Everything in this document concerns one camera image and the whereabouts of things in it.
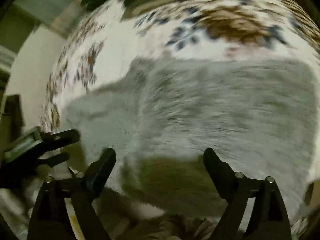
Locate grey fluffy fleece pants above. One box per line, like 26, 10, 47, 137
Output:
60, 58, 319, 219

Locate person's beige trouser legs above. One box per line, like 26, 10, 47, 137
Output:
117, 215, 217, 239

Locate grey green curtain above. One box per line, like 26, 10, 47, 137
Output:
14, 0, 84, 38

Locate floral white bed quilt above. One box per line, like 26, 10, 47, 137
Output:
40, 0, 319, 132

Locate brown checkered blanket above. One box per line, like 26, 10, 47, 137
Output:
257, 0, 320, 55

